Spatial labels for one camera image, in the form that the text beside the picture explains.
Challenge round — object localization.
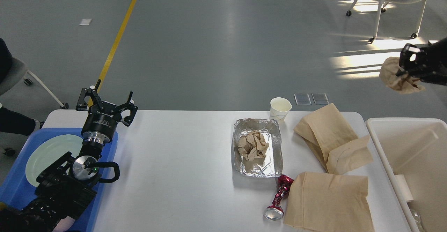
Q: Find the crumpled brown paper in tray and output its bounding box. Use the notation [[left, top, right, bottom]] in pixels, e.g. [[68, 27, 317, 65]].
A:
[[238, 130, 270, 162]]

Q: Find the light green plate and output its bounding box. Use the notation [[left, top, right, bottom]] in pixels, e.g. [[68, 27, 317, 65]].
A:
[[25, 134, 83, 187]]

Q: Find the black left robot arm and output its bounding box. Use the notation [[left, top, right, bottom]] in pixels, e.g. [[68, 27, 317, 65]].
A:
[[1, 80, 138, 232]]

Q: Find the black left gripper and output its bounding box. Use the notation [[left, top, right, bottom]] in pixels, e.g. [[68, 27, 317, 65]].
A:
[[76, 79, 139, 144]]

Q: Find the aluminium foil tray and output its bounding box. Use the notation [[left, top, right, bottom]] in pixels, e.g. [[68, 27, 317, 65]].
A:
[[233, 119, 284, 178]]

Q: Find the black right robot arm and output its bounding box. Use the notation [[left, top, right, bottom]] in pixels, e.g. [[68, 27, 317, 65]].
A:
[[396, 38, 447, 86]]

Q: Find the metal floor socket plate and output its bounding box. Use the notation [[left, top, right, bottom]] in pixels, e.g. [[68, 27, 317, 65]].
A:
[[294, 93, 329, 105]]

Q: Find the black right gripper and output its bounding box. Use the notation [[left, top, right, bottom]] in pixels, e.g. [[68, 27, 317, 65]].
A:
[[395, 42, 447, 86]]

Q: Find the brown paper ball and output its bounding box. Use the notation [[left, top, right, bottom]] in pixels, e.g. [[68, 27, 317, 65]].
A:
[[379, 57, 426, 94]]

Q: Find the brown paper bag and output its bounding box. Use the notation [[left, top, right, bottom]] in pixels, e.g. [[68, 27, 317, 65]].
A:
[[284, 172, 375, 232], [293, 103, 373, 175]]

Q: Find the pink mug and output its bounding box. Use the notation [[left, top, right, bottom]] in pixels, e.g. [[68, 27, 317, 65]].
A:
[[53, 216, 76, 232]]

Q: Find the blue plastic tray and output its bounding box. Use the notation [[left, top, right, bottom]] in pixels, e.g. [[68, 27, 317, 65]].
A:
[[1, 128, 117, 232]]

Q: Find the front brown paper bag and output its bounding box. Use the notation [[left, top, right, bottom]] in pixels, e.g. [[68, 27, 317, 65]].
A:
[[284, 172, 375, 232]]

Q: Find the crushed red can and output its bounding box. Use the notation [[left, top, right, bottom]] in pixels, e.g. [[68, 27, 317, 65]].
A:
[[264, 174, 294, 221]]

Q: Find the white plastic bin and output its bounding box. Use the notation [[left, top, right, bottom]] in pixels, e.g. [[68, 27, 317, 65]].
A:
[[366, 118, 447, 232]]

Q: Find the rear brown paper bag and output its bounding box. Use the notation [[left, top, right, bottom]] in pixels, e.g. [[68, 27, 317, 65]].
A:
[[293, 103, 373, 175]]

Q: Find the seated person in black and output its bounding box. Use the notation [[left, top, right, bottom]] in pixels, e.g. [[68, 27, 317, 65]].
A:
[[0, 38, 44, 136]]

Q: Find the grey office chair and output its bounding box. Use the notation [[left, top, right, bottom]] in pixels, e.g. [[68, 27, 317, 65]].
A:
[[0, 58, 69, 157]]

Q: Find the white paper cup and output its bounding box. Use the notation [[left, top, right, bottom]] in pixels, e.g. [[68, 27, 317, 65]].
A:
[[394, 174, 414, 203], [270, 97, 292, 122]]

